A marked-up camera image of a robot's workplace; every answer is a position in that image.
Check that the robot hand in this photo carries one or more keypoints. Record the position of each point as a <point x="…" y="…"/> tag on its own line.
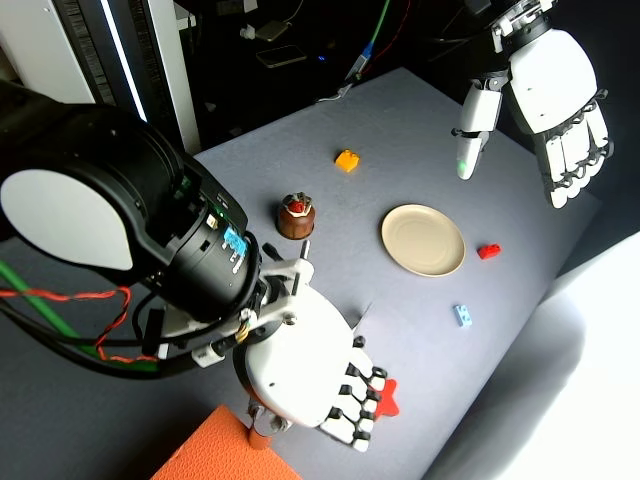
<point x="295" y="365"/>
<point x="550" y="85"/>

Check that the chocolate cupcake with strawberry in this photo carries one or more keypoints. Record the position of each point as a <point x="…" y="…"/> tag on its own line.
<point x="296" y="220"/>

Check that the red star block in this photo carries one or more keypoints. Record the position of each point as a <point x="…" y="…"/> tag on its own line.
<point x="390" y="406"/>

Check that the orange textured box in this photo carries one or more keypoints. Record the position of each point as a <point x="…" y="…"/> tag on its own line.
<point x="225" y="450"/>

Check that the grey table cloth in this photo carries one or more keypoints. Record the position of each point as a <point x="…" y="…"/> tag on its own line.
<point x="450" y="360"/>

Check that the light blue toy block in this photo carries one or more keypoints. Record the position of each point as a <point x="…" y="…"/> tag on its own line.
<point x="463" y="315"/>

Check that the red toy block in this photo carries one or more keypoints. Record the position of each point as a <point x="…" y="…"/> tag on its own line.
<point x="488" y="251"/>

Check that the beige round plate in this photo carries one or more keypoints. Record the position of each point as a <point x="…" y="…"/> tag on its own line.
<point x="422" y="240"/>

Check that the orange toy block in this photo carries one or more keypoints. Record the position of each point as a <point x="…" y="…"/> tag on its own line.
<point x="347" y="161"/>

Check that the black smartphone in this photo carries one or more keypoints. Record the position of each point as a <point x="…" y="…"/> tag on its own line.
<point x="281" y="56"/>

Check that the white backdrop cloth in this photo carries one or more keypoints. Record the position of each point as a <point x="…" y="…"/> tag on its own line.
<point x="575" y="400"/>

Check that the gold smartphone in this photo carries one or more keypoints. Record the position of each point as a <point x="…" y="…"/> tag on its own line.
<point x="272" y="31"/>

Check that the white plug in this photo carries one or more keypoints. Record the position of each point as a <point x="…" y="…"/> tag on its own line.
<point x="247" y="33"/>

